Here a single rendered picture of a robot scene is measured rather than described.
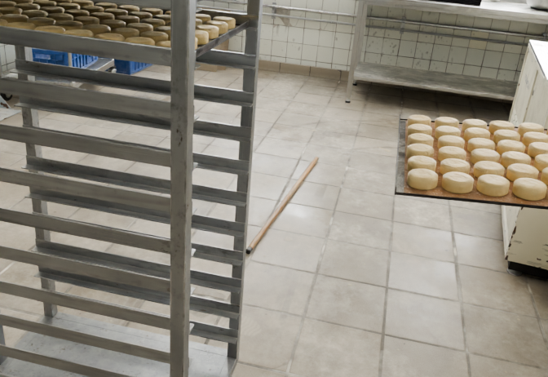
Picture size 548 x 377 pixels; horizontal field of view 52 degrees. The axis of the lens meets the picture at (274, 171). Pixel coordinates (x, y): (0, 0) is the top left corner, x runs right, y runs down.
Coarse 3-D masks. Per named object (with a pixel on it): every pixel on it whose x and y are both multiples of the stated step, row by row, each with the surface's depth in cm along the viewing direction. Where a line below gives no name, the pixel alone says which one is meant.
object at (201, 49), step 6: (240, 24) 127; (246, 24) 125; (228, 30) 121; (234, 30) 116; (240, 30) 121; (222, 36) 109; (228, 36) 113; (210, 42) 103; (216, 42) 106; (222, 42) 110; (198, 48) 97; (204, 48) 100; (210, 48) 103; (198, 54) 97
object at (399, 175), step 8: (400, 120) 128; (400, 128) 122; (400, 136) 117; (400, 144) 113; (400, 152) 109; (400, 160) 105; (400, 168) 102; (400, 176) 99; (400, 184) 95; (400, 192) 93; (456, 200) 90; (464, 200) 90; (472, 200) 90; (480, 200) 89; (544, 208) 88
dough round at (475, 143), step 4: (472, 140) 109; (476, 140) 109; (480, 140) 109; (484, 140) 109; (488, 140) 109; (468, 144) 109; (472, 144) 108; (476, 144) 107; (480, 144) 107; (484, 144) 107; (488, 144) 107; (492, 144) 107; (468, 148) 109; (472, 148) 108; (476, 148) 107; (480, 148) 107; (484, 148) 107; (488, 148) 107; (492, 148) 107
